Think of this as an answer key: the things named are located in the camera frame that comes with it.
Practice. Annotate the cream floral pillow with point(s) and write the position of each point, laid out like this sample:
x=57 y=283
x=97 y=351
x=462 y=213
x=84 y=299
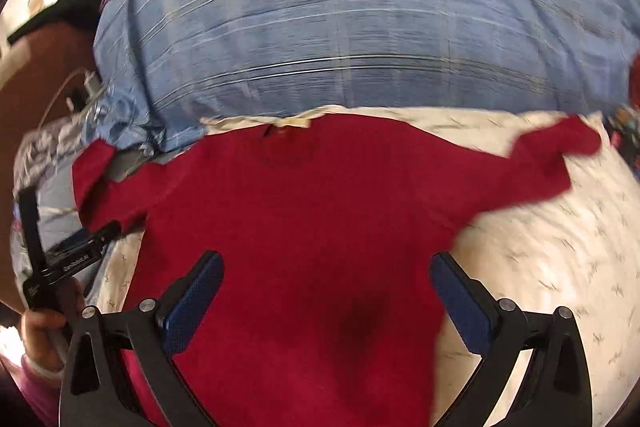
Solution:
x=580 y=250

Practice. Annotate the purple sleeve forearm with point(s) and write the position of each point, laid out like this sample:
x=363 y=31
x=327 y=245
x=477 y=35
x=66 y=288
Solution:
x=39 y=380

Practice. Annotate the white charger plug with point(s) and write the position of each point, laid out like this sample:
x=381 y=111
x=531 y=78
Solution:
x=92 y=84

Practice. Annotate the blue plaid quilt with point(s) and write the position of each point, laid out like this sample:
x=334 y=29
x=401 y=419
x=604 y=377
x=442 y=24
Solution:
x=168 y=66

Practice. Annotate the red knit sweater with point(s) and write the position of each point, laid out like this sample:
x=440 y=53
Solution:
x=326 y=316

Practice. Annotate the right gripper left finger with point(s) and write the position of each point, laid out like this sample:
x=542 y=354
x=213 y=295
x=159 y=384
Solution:
x=96 y=389

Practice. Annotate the grey patterned bed sheet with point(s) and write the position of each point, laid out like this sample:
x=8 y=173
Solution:
x=44 y=161

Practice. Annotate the black power adapter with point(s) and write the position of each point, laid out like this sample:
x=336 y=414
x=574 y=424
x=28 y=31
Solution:
x=77 y=100

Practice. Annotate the person's left hand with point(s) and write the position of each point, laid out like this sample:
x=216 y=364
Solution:
x=36 y=328

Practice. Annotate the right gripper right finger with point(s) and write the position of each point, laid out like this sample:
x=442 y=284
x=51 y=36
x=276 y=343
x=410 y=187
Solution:
x=555 y=389

